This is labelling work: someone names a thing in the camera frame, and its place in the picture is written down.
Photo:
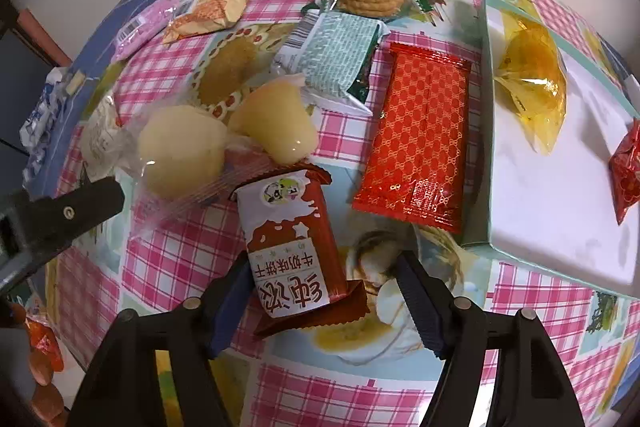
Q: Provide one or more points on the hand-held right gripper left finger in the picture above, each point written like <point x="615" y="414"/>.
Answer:
<point x="226" y="324"/>

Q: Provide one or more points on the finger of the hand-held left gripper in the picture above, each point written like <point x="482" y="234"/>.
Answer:
<point x="67" y="214"/>

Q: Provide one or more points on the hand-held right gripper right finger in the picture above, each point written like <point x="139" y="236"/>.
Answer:
<point x="425" y="314"/>

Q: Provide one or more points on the brown and white biscuit packet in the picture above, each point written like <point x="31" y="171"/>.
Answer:
<point x="295" y="252"/>

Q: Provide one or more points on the round bun clear wrapper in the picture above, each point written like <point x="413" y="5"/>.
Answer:
<point x="177" y="152"/>

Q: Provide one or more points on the pink snack packet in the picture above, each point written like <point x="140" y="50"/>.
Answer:
<point x="150" y="24"/>

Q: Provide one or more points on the pale yellow jelly cup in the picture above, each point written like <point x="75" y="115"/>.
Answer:
<point x="277" y="117"/>

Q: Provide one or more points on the orange and white snack packet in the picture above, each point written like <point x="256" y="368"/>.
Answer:
<point x="210" y="12"/>

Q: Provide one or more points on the checkered printed tablecloth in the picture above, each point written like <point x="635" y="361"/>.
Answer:
<point x="165" y="257"/>

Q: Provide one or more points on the blue and white snack packet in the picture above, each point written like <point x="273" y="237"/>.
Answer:
<point x="42" y="122"/>

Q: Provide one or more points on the small beige wrapped candy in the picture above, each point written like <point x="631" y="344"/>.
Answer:
<point x="75" y="84"/>

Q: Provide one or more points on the dark cabinet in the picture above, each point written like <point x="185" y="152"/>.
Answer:
<point x="20" y="92"/>

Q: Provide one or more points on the orange snack bag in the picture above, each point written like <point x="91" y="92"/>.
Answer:
<point x="42" y="347"/>

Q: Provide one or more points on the salmon pink board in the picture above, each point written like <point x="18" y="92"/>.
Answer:
<point x="42" y="39"/>

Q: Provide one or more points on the red patterned snack packet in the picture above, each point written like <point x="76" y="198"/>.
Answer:
<point x="417" y="137"/>

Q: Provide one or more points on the small red snack packet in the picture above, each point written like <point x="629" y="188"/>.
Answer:
<point x="627" y="172"/>

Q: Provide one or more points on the yellow clear snack packet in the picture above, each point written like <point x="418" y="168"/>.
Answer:
<point x="535" y="82"/>

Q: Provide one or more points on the teal and white snack packet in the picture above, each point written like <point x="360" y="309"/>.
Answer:
<point x="330" y="57"/>

